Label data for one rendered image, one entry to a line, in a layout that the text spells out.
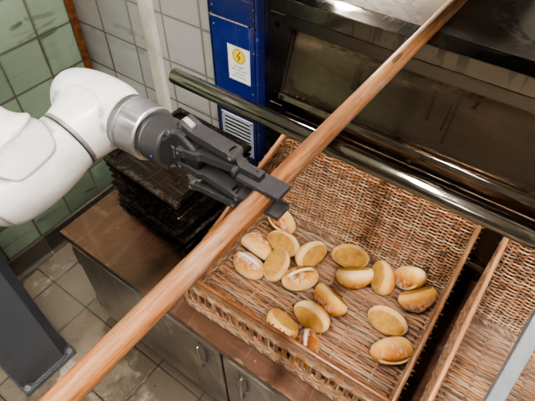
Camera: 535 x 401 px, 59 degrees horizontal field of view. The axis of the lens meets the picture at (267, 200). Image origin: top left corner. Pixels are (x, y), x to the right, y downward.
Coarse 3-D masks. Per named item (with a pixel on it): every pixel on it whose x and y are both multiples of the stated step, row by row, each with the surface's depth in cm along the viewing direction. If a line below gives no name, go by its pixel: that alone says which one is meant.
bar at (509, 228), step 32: (224, 96) 83; (288, 128) 77; (352, 160) 73; (384, 160) 72; (416, 192) 69; (448, 192) 67; (480, 224) 66; (512, 224) 63; (512, 352) 64; (512, 384) 63
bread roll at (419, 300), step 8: (424, 288) 118; (432, 288) 117; (400, 296) 117; (408, 296) 116; (416, 296) 115; (424, 296) 115; (432, 296) 116; (400, 304) 117; (408, 304) 116; (416, 304) 115; (424, 304) 115; (432, 304) 117; (416, 312) 117
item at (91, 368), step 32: (448, 0) 100; (416, 32) 91; (384, 64) 83; (352, 96) 76; (320, 128) 71; (288, 160) 66; (256, 192) 62; (224, 224) 58; (192, 256) 55; (160, 288) 52; (128, 320) 49; (96, 352) 47; (64, 384) 45; (96, 384) 47
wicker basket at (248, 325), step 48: (288, 144) 129; (288, 192) 137; (336, 192) 127; (384, 192) 119; (240, 240) 132; (336, 240) 134; (384, 240) 125; (192, 288) 113; (240, 288) 124; (336, 288) 124; (240, 336) 114; (288, 336) 99; (336, 336) 115; (384, 336) 115; (336, 384) 100; (384, 384) 107
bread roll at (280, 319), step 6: (270, 312) 114; (276, 312) 114; (282, 312) 115; (270, 318) 112; (276, 318) 111; (282, 318) 112; (288, 318) 113; (270, 324) 111; (276, 324) 110; (282, 324) 110; (288, 324) 111; (294, 324) 112; (282, 330) 109; (288, 330) 109; (294, 330) 109; (294, 336) 109
